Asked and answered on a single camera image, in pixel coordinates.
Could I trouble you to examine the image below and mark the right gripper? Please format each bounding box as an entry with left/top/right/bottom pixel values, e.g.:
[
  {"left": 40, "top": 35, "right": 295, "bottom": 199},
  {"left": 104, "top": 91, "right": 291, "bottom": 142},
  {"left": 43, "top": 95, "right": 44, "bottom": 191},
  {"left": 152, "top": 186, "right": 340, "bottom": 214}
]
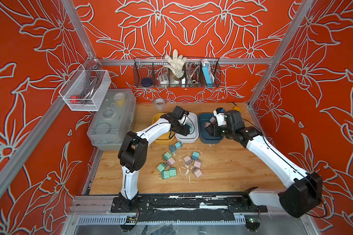
[{"left": 203, "top": 123, "right": 235, "bottom": 139}]

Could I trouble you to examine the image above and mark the blue plug pile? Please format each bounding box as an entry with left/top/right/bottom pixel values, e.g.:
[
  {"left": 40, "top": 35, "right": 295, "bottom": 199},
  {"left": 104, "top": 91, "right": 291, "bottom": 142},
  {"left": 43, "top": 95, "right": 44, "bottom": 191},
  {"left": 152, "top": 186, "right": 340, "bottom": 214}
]
[
  {"left": 187, "top": 123, "right": 194, "bottom": 133},
  {"left": 191, "top": 151, "right": 200, "bottom": 160}
]

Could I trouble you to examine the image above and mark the pink plug pile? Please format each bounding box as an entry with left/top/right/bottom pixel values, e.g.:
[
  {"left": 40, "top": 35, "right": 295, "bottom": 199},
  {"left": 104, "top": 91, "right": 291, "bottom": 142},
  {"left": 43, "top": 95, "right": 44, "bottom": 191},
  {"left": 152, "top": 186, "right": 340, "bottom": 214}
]
[
  {"left": 193, "top": 160, "right": 202, "bottom": 168},
  {"left": 183, "top": 156, "right": 193, "bottom": 165},
  {"left": 166, "top": 157, "right": 176, "bottom": 167}
]

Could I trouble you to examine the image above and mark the pink plug front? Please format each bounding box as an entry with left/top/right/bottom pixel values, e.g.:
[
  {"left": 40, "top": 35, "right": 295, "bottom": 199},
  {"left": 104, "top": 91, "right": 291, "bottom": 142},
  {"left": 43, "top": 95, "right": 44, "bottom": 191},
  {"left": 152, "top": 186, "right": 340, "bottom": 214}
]
[{"left": 193, "top": 168, "right": 203, "bottom": 178}]

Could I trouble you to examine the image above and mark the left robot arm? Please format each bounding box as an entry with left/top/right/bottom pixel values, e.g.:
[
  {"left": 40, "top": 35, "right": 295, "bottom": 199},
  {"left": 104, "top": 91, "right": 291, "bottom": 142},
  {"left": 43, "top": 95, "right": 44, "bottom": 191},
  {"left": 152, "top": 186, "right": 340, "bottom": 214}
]
[{"left": 118, "top": 106, "right": 190, "bottom": 207}]

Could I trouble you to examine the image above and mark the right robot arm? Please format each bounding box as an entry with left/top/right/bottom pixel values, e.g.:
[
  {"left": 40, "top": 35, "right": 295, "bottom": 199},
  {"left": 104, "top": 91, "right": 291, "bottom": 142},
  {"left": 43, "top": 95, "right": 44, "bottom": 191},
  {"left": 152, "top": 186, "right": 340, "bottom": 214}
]
[{"left": 205, "top": 108, "right": 323, "bottom": 218}]

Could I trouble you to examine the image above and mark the white storage bin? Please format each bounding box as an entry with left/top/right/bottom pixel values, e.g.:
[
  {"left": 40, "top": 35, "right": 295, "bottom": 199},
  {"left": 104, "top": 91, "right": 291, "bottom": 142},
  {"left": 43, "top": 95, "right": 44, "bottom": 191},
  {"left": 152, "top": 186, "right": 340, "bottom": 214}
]
[{"left": 175, "top": 113, "right": 199, "bottom": 144}]

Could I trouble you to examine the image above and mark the yellow storage bin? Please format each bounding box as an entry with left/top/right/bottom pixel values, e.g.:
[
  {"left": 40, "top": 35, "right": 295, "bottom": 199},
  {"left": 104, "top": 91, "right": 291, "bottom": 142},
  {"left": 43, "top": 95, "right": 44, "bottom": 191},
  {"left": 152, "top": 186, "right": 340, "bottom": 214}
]
[{"left": 153, "top": 113, "right": 174, "bottom": 145}]

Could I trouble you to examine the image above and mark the dark teal storage bin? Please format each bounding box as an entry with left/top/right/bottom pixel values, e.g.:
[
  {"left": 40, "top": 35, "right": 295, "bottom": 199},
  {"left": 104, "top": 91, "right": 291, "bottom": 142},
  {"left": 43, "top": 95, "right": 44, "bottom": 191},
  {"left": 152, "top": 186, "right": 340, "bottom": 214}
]
[{"left": 198, "top": 113, "right": 224, "bottom": 144}]

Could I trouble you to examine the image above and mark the light blue box in basket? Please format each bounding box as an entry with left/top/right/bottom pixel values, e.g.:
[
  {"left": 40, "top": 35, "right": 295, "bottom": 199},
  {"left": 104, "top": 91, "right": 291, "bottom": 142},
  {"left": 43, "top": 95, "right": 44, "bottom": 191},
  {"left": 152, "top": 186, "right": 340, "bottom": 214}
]
[{"left": 201, "top": 59, "right": 214, "bottom": 87}]

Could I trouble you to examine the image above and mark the yellow cup in clear box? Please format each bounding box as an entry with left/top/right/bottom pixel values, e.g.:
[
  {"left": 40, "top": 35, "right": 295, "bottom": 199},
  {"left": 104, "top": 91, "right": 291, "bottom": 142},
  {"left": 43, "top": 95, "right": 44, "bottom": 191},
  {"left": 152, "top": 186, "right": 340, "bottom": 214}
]
[{"left": 114, "top": 93, "right": 126, "bottom": 107}]

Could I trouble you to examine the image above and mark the clear plastic lidded box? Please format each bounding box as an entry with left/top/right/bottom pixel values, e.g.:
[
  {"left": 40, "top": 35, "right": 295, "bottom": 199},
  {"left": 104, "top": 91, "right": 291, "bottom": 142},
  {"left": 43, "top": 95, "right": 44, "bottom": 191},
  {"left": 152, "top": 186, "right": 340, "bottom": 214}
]
[{"left": 87, "top": 89, "right": 136, "bottom": 151}]

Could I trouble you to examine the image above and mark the yellow tape measure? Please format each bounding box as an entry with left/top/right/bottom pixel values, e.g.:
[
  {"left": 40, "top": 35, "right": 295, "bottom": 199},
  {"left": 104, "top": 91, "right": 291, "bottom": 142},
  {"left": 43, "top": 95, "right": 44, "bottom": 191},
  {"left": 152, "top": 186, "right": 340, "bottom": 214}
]
[{"left": 233, "top": 106, "right": 241, "bottom": 112}]

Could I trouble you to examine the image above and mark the clear tape roll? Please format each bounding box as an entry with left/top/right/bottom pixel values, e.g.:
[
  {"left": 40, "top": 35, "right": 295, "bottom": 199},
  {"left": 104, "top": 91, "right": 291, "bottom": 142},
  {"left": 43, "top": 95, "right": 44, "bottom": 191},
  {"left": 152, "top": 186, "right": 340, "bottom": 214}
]
[{"left": 154, "top": 98, "right": 166, "bottom": 111}]

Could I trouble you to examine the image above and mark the teal plug near white bin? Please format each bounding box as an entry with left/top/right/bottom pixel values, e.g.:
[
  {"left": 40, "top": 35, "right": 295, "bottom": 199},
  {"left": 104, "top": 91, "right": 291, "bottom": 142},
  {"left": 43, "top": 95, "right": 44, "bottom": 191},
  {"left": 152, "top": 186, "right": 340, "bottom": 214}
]
[{"left": 175, "top": 142, "right": 183, "bottom": 149}]

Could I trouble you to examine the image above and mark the teal plug beside bin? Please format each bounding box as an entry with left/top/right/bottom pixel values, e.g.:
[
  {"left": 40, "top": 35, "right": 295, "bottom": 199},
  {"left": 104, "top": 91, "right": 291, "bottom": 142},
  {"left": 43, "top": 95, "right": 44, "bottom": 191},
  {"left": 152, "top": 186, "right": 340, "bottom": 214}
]
[{"left": 169, "top": 145, "right": 176, "bottom": 154}]

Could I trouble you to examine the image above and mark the green plug upper left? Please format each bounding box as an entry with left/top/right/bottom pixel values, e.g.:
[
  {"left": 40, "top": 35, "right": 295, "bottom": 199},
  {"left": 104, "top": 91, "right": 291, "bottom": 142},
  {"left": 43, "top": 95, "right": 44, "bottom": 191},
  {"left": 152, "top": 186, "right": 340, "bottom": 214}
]
[{"left": 163, "top": 152, "right": 172, "bottom": 161}]

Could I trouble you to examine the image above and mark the green plug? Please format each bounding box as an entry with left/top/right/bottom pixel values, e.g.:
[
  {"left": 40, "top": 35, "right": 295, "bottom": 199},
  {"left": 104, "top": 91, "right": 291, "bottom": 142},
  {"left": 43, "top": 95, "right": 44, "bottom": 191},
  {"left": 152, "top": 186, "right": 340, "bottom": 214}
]
[
  {"left": 161, "top": 170, "right": 170, "bottom": 179},
  {"left": 169, "top": 167, "right": 177, "bottom": 177},
  {"left": 163, "top": 152, "right": 172, "bottom": 161},
  {"left": 156, "top": 163, "right": 167, "bottom": 172}
]

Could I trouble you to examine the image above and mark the white power strip in basket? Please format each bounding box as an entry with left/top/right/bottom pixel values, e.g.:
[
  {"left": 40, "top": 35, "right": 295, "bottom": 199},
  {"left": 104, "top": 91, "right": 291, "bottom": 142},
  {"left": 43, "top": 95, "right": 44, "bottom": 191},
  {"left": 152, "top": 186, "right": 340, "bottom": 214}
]
[{"left": 157, "top": 72, "right": 170, "bottom": 87}]

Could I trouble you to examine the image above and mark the green plug far left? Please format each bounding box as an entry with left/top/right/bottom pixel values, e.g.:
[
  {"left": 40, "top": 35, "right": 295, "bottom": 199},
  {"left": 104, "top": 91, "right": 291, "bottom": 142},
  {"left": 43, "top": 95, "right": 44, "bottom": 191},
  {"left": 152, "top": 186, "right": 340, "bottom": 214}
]
[{"left": 156, "top": 163, "right": 167, "bottom": 172}]

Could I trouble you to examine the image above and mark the green plug front middle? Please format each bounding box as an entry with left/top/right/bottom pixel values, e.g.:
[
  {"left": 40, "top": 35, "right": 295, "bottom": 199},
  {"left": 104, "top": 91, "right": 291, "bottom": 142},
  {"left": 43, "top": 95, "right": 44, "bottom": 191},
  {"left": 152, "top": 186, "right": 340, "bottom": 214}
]
[{"left": 169, "top": 167, "right": 177, "bottom": 177}]

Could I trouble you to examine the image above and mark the cream rubber glove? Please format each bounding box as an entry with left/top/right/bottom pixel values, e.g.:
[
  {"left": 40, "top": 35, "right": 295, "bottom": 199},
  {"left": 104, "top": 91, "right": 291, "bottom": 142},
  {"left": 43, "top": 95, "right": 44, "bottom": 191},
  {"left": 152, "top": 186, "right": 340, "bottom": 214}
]
[{"left": 164, "top": 49, "right": 187, "bottom": 79}]

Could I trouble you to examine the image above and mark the green plug front left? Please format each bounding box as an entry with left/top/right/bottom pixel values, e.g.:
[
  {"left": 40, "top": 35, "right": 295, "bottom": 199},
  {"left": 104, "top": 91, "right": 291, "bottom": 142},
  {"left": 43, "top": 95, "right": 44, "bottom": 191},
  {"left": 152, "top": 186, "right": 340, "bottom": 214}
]
[{"left": 161, "top": 170, "right": 170, "bottom": 179}]

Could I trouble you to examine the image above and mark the red item in white basket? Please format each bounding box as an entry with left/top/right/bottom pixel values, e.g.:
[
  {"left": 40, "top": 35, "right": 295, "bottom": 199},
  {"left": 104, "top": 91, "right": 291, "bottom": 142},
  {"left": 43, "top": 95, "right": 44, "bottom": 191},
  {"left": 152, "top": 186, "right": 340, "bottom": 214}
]
[{"left": 69, "top": 96, "right": 79, "bottom": 104}]

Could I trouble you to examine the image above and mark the black wire wall basket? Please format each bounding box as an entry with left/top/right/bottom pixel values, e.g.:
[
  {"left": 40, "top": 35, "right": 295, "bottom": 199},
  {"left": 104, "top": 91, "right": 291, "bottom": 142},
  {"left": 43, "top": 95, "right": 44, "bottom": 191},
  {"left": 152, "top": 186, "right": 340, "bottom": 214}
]
[{"left": 133, "top": 56, "right": 223, "bottom": 88}]

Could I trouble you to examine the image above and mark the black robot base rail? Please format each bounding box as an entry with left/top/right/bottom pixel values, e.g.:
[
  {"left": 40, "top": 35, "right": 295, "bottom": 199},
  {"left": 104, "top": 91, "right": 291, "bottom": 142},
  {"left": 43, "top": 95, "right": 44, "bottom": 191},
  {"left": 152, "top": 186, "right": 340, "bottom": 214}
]
[{"left": 110, "top": 192, "right": 268, "bottom": 222}]

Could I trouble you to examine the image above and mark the white wire wall basket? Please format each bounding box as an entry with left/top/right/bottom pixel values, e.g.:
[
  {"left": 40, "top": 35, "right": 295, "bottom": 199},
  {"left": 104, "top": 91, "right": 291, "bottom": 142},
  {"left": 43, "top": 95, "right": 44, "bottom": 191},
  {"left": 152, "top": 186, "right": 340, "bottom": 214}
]
[{"left": 59, "top": 66, "right": 111, "bottom": 112}]

